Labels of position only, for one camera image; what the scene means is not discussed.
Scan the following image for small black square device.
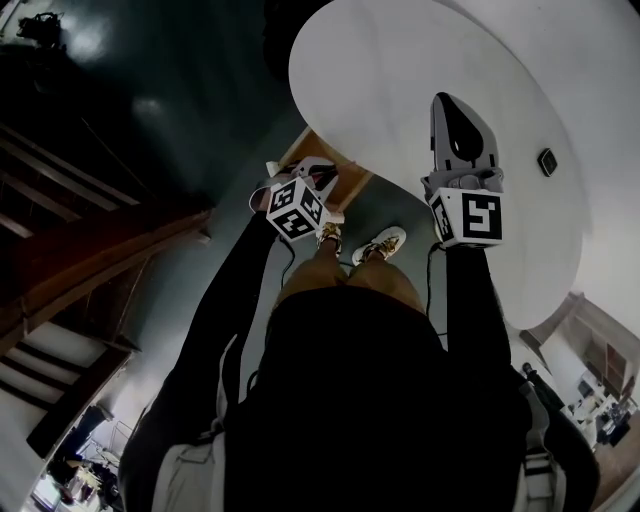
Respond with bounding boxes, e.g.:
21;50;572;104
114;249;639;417
536;146;559;178

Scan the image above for grey strap harness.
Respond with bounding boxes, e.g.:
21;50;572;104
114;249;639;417
157;334;569;512

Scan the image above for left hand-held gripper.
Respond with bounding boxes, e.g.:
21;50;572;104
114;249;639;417
265;155;343;244

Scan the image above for black floor equipment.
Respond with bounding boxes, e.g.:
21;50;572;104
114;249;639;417
16;10;67;52

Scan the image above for person's left white shoe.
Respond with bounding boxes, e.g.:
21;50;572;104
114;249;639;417
315;219;346;257

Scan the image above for white kidney-shaped table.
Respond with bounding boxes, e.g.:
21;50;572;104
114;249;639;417
288;0;585;332

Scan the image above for person's black top torso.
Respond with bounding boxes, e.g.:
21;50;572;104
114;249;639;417
119;287;601;512

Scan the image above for person's right leg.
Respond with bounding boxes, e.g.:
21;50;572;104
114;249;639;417
347;259;427;316

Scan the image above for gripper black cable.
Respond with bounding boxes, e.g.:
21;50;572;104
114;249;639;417
276;234;297;294
423;242;447;326

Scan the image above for person's white shoe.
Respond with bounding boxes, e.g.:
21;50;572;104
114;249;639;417
315;219;346;257
351;225;407;268

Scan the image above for person's leg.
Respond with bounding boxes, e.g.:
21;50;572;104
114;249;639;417
274;247;349;306
347;259;427;316

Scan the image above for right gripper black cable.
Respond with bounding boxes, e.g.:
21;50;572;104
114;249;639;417
423;242;447;326

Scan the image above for striped stairs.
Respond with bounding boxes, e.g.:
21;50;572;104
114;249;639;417
0;319;134;461

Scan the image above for black bag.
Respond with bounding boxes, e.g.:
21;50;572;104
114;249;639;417
261;0;302;82

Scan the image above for person's right white shoe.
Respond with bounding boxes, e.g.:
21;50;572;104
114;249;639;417
351;225;407;268

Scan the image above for person's right forearm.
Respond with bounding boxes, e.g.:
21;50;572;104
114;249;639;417
438;244;515;374

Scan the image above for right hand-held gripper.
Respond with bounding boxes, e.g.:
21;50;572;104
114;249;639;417
419;91;506;249

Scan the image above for person's left forearm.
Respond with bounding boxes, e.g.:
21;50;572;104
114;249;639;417
149;212;287;416

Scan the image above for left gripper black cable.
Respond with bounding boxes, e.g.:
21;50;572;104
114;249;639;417
276;234;297;294

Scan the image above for person's left leg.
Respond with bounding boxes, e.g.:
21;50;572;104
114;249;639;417
274;247;349;306

